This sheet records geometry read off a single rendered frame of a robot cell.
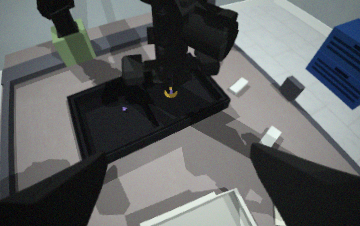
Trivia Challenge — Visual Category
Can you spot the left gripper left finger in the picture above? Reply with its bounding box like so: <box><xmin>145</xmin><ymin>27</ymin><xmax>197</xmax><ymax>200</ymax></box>
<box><xmin>0</xmin><ymin>152</ymin><xmax>108</xmax><ymax>226</ymax></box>

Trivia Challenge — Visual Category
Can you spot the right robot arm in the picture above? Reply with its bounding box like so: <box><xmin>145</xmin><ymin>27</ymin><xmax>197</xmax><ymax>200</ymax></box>
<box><xmin>36</xmin><ymin>0</ymin><xmax>239</xmax><ymax>62</ymax></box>

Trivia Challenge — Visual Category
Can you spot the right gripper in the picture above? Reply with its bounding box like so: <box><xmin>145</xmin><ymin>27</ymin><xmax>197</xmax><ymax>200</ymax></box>
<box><xmin>121</xmin><ymin>36</ymin><xmax>220</xmax><ymax>94</ymax></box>

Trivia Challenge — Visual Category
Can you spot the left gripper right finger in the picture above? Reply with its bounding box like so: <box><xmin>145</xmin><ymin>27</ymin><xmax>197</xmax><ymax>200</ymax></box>
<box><xmin>250</xmin><ymin>143</ymin><xmax>360</xmax><ymax>226</ymax></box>

